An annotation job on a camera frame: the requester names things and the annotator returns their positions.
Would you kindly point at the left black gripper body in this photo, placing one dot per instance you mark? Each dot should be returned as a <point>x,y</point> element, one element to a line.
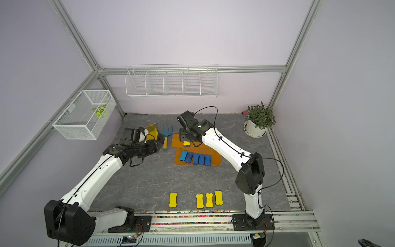
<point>145,149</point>

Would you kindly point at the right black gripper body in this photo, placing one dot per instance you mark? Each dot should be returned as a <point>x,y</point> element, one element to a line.
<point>184,134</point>

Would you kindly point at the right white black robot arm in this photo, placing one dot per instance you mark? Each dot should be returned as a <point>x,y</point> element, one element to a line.
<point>249,166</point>

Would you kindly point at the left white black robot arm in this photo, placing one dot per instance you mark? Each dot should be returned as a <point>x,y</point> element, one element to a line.
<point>69,220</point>

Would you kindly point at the orange wooden two-tier shelf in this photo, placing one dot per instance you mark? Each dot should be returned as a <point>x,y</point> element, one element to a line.
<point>203,149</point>

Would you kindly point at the yellow black garden gloves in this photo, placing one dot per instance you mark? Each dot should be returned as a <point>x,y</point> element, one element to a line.
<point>152,133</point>

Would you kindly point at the blue garden hand rake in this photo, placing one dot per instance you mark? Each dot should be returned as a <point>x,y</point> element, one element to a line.
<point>167,131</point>

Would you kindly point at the blue eraser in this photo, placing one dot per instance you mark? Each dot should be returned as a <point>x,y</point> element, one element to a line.
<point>207,160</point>
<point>195,160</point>
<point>189,157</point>
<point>201,159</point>
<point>183,155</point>

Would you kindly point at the green item in basket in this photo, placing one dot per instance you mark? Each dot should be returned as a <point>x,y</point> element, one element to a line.
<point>101,112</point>

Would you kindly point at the potted green plant white pot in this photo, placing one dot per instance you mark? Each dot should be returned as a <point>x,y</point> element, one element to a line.
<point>258,119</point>

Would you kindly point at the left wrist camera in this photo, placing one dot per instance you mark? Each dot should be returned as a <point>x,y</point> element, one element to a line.
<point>140,135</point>

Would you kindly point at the white wire wall shelf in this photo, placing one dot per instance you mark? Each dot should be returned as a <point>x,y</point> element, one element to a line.
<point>172,80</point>

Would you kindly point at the white mesh wall basket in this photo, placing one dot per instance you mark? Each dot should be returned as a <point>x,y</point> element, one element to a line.
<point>78,121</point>

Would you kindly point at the aluminium rail frame front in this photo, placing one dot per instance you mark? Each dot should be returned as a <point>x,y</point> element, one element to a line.
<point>220,222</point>

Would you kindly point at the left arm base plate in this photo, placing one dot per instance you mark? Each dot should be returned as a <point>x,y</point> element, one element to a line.
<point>136,224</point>

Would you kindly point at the white vented cable duct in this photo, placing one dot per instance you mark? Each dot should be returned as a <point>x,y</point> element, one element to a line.
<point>175,240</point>

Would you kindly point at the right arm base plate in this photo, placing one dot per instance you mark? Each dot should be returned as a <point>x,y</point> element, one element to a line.
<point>244,222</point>

